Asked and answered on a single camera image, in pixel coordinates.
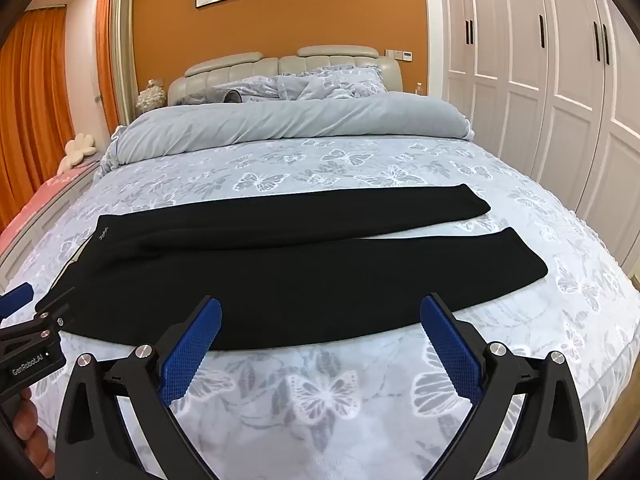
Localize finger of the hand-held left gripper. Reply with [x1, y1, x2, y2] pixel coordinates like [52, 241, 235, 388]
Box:
[34, 286, 77, 333]
[0, 282, 35, 322]

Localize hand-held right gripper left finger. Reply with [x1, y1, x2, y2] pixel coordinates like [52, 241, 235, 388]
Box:
[55, 295, 223, 480]

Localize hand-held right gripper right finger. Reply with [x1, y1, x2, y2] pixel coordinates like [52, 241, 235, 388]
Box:
[419, 292, 589, 480]

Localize black pants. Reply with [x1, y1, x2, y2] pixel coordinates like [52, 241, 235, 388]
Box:
[37, 184, 551, 354]

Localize person's left hand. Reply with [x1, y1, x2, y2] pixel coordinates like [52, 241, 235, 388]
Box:
[10, 388, 58, 480]

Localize pink blanket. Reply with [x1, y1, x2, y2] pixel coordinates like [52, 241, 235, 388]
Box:
[0, 157, 103, 235]

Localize white flower-shaped cushion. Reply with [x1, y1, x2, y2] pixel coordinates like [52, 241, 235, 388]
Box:
[56, 133, 99, 176]

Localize bed with butterfly print sheet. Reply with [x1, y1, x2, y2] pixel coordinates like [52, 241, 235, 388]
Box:
[0, 132, 640, 480]

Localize wide orange curtain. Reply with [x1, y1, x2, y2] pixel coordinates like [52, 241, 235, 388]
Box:
[0, 6, 77, 235]

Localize white flower decoration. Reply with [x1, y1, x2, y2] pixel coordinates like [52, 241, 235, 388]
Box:
[135, 85, 167, 112]

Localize grey duvet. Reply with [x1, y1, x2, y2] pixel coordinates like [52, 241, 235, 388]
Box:
[97, 91, 477, 182]

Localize narrow orange curtain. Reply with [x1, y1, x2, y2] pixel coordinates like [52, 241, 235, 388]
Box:
[94, 0, 135, 130]

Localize floral grey pillow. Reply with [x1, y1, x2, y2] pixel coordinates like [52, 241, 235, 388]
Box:
[214, 75, 301, 105]
[277, 67, 390, 105]

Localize white wardrobe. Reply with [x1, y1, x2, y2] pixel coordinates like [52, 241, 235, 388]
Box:
[434, 0, 640, 273]

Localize cream leather headboard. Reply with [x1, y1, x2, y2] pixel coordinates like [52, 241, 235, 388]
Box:
[167, 45, 404, 107]

